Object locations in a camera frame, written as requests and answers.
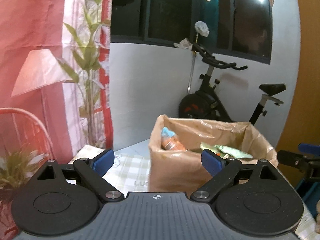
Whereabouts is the green white snack bag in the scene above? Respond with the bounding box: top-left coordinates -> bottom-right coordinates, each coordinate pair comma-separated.
200,142 -> 253,159

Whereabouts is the person right hand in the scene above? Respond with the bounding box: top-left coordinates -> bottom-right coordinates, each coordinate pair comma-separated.
315,200 -> 320,233

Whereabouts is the checked green tablecloth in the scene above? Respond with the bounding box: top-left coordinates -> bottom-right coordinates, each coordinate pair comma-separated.
72,144 -> 320,240

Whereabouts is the brown cardboard box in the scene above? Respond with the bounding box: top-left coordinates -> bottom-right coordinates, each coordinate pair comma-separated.
148,115 -> 278,195

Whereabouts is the blue snack packet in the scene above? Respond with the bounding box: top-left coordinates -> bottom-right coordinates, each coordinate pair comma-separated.
161,127 -> 186,151

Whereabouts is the black exercise bike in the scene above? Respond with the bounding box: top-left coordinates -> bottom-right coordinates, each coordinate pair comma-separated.
178,42 -> 286,125

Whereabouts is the white cloth on bike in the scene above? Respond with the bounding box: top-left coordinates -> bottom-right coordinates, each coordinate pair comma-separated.
194,21 -> 210,37

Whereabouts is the dark window frame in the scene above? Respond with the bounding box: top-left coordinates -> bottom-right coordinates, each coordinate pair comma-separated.
111,0 -> 273,64

